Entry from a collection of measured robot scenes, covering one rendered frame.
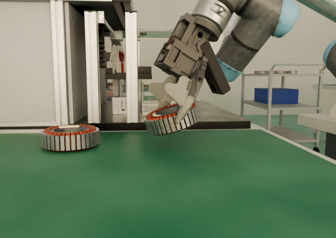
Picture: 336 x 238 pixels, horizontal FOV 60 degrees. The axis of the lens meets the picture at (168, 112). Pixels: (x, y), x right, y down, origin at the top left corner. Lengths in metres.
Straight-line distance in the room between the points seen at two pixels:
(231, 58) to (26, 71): 0.50
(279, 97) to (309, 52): 3.63
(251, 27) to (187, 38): 0.14
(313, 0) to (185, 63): 0.60
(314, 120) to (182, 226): 0.88
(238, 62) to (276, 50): 6.27
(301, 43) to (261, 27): 6.57
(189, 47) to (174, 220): 0.34
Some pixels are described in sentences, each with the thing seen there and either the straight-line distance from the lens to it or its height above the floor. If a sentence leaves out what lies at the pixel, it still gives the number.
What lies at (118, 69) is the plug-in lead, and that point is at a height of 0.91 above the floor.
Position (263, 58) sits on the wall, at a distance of 6.82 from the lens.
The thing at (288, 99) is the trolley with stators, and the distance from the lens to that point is 3.82.
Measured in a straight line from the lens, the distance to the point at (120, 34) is 1.15.
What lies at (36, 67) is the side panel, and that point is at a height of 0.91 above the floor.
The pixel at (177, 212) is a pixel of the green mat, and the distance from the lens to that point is 0.33.
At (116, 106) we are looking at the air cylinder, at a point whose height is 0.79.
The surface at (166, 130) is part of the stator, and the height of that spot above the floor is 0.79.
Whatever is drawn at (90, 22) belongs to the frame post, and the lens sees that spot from 0.79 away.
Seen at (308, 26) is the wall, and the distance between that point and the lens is 7.32.
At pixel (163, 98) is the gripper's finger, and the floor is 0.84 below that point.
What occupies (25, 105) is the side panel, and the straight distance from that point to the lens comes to 0.81.
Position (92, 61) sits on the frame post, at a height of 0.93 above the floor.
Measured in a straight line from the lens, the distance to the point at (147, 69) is 0.93.
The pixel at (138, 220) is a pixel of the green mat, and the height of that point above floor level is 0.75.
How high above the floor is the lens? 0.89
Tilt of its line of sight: 7 degrees down
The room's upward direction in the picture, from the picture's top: straight up
